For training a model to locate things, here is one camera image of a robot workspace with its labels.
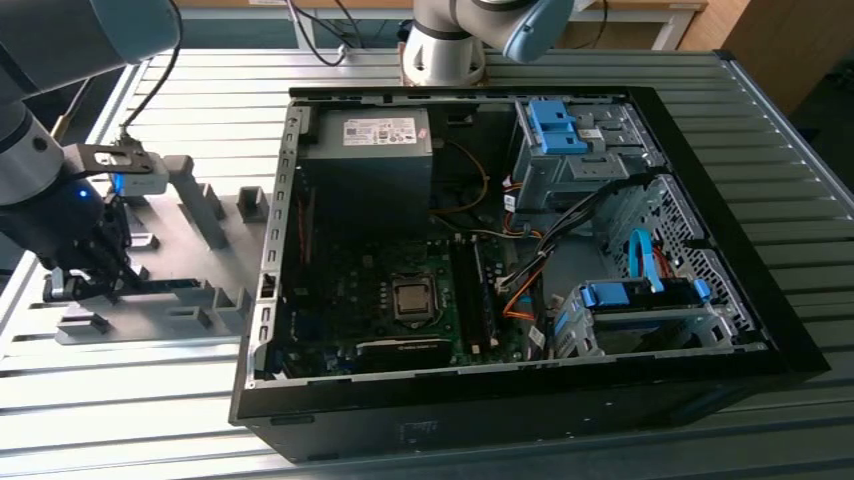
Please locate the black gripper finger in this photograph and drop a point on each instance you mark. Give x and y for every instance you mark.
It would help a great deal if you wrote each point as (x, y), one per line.
(94, 290)
(130, 272)

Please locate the blue RAM stick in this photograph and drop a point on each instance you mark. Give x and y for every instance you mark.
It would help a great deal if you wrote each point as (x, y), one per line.
(170, 284)

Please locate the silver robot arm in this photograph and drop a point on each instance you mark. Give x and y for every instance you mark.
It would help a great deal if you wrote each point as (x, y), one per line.
(67, 30)

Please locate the grey parts rack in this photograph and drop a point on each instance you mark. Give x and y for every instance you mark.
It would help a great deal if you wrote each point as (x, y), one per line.
(167, 250)

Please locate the green motherboard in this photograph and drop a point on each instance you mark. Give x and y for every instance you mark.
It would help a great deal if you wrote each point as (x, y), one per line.
(354, 300)

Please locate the CPU socket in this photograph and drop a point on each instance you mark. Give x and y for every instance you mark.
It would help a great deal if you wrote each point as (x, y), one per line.
(394, 300)

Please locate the grey power supply unit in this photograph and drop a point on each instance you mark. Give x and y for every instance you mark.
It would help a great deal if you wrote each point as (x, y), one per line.
(374, 185)

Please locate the silver CPU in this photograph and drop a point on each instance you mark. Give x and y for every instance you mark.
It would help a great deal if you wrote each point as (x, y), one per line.
(414, 299)

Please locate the black graphics card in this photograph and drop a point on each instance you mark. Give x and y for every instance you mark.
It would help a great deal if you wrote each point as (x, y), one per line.
(403, 352)

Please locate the black PC case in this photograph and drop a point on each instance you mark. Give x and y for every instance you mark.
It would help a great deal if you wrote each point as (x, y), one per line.
(467, 415)

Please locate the blue plastic disk carrier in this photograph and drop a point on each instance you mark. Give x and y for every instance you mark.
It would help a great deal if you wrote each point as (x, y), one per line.
(554, 130)
(614, 295)

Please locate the grey metal drive cage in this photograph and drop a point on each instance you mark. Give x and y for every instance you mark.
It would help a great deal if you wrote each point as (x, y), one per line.
(641, 316)
(587, 172)

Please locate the wood top white desk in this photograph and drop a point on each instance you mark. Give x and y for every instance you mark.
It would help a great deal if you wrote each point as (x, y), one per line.
(669, 35)

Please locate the brown wooden cabinet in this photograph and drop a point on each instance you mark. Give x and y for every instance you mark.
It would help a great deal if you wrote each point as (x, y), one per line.
(788, 50)

